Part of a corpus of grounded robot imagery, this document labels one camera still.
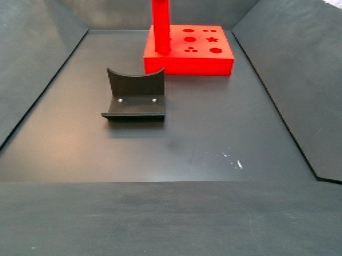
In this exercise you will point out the red arch peg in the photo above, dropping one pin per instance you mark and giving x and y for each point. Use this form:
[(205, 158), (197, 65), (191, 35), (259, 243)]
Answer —
[(160, 20)]

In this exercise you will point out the black curved holder block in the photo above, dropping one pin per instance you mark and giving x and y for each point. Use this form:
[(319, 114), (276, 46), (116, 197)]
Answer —
[(137, 96)]

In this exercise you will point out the red shape sorter board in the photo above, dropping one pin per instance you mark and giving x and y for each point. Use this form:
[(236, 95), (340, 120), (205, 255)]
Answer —
[(200, 52)]

